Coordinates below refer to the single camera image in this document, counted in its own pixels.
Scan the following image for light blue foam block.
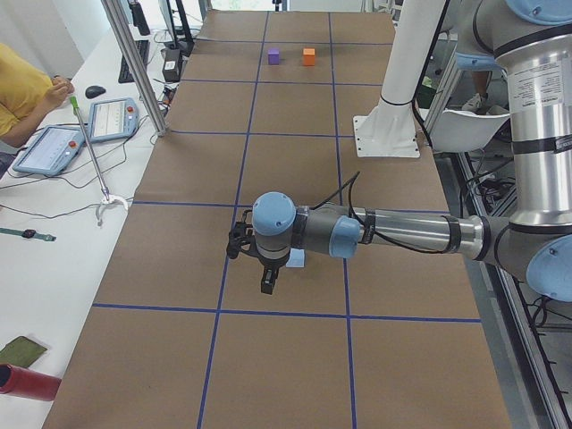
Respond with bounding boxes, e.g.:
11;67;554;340
286;248;306;268

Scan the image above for purple foam block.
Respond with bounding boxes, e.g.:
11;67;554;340
267;47;281;65

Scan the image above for orange foam block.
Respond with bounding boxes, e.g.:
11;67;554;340
302;47;316;67

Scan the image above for brown paper table cover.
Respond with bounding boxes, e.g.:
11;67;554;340
42;11;514;429

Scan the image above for reacher grabber stick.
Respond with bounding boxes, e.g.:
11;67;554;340
70;96;129;227

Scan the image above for blue teach pendant far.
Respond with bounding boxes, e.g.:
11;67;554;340
88;97;139;143

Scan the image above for blue teach pendant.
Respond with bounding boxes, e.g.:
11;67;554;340
88;97;139;143
13;126;85;176

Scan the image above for black power adapter box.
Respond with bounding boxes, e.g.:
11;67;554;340
162;48;182;82

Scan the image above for white plastic chair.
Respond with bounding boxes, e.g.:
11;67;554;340
430;109;510;153

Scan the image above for black keyboard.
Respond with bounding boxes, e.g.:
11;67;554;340
117;39;151;85

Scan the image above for blue teach pendant near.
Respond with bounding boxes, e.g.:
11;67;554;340
13;126;85;176

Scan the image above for black computer mouse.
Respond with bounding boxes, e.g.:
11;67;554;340
85;85;106;99

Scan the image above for red cylinder bottle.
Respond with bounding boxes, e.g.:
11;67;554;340
1;364;62;401

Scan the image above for person in yellow shirt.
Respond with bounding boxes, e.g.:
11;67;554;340
1;44;75;148

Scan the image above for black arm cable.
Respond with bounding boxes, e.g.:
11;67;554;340
312;171;452;255

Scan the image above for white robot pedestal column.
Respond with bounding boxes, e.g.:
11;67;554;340
353;0;448;158

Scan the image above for green strap wristwatch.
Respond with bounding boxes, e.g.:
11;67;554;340
0;227;56;242

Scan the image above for aluminium frame post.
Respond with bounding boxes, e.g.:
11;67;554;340
101;0;167;137

